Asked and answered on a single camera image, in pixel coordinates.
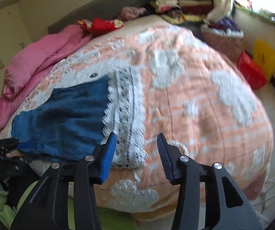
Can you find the stack of folded clothes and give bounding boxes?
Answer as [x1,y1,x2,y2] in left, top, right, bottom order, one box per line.
[149,0,214,24]

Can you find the blue pants with white lace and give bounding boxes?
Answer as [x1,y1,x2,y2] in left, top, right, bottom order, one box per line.
[11,67,147,169]

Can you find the cream bed sheet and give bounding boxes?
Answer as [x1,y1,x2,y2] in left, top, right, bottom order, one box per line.
[128,14,174,30]

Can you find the cream curtain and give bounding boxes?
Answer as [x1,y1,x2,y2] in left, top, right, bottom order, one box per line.
[204,0,238,25]

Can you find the pink basket of clothes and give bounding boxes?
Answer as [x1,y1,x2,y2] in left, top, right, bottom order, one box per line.
[201,17,245,63]

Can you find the orange bear printed blanket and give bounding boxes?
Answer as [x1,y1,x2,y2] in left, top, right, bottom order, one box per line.
[0,25,273,221]

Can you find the pink quilt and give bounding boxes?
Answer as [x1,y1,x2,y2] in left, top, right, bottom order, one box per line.
[0,25,95,133]

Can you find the grey bed headboard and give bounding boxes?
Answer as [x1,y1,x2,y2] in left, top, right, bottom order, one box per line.
[48,0,153,34]

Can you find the red bag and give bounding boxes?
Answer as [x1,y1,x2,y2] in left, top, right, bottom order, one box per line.
[237,52,267,90]

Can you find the dark cloth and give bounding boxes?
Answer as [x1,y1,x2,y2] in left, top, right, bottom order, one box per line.
[4,165,41,209]

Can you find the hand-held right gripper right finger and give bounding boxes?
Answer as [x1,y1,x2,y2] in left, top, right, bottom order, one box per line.
[157,133,264,230]

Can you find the white wire frame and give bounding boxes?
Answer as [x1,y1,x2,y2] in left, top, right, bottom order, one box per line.
[251,171,273,222]

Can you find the yellow bag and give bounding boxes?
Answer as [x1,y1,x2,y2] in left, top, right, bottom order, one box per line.
[253,39,275,82]

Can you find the pink plush toy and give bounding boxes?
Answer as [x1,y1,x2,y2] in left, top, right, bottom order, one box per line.
[118,6,147,21]

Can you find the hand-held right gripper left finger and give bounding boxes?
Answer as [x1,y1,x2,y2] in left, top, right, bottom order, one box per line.
[10,132,117,230]

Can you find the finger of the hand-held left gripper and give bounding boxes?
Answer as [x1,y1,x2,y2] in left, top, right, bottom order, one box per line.
[0,156,36,174]
[0,138,41,154]

